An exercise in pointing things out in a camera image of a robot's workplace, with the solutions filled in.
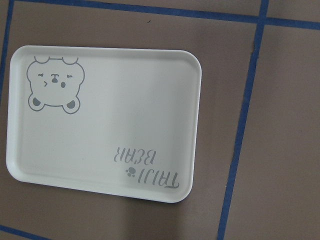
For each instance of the white bear tray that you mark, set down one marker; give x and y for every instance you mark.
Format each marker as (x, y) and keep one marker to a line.
(106, 120)

